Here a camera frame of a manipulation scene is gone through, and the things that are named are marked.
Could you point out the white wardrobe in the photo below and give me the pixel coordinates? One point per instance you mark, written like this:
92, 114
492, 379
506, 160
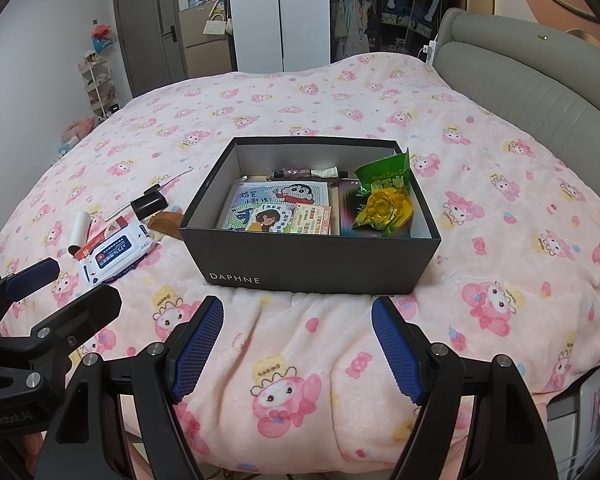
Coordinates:
255, 10

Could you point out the red coffee packet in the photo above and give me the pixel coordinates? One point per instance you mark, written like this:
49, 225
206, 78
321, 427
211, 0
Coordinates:
100, 236

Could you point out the cartoon girl card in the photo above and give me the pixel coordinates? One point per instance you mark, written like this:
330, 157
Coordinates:
267, 221

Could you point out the grey door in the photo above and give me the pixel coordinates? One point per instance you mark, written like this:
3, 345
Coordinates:
140, 35

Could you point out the orange printed card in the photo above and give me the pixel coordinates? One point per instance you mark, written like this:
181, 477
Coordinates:
310, 220

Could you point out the white charger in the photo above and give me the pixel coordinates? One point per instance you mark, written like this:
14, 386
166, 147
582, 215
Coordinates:
431, 50

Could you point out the black cardboard box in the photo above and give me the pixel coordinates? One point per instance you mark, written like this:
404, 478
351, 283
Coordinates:
305, 266

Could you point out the glass display cabinet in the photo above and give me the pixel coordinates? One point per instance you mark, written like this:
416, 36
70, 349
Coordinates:
360, 10

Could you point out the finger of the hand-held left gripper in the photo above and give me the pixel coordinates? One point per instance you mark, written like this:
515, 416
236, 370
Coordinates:
30, 274
80, 306

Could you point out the white shelf rack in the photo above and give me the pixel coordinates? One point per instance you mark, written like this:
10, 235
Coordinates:
100, 90

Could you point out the beige cabinet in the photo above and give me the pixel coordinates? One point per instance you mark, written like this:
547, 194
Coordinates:
205, 55

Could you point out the green snack bag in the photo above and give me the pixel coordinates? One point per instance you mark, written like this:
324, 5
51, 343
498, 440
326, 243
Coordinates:
380, 176

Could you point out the pink plush toy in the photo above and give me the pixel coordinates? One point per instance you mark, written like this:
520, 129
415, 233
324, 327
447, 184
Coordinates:
77, 130

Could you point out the pink cartoon printed blanket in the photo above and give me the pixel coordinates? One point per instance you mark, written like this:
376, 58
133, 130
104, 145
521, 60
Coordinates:
330, 95

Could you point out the red and blue toy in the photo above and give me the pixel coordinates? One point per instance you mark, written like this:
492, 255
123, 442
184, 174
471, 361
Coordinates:
101, 36

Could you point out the wooden comb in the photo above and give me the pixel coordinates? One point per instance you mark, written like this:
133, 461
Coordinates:
167, 224

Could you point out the white wet wipes pack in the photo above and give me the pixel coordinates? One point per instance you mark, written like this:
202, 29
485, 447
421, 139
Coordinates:
114, 256

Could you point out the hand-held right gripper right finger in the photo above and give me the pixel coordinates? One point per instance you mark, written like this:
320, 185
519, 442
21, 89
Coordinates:
395, 350

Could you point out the white handbag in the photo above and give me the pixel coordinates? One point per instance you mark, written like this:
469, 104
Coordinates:
215, 26

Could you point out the white lint roller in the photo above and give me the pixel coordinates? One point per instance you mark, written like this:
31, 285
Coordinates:
80, 230

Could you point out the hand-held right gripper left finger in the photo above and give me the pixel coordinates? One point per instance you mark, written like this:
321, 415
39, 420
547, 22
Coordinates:
199, 346

